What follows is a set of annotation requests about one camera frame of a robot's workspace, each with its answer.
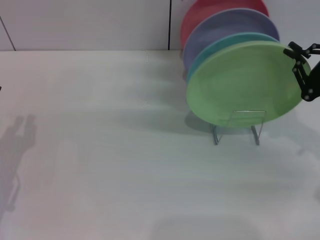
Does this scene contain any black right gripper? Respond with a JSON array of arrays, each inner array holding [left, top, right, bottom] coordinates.
[[283, 41, 320, 102]]

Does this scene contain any green round plate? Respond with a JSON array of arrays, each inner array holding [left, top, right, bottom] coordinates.
[[185, 41, 312, 129]]

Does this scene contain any turquoise round plate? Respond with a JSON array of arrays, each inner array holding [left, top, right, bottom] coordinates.
[[186, 31, 281, 83]]

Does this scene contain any purple round plate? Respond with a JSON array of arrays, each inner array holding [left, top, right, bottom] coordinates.
[[182, 7, 280, 72]]

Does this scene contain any red round plate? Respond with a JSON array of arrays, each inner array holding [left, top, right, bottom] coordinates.
[[179, 0, 270, 51]]

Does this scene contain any silver wire plate rack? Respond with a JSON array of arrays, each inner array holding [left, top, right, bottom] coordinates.
[[209, 109, 267, 146]]

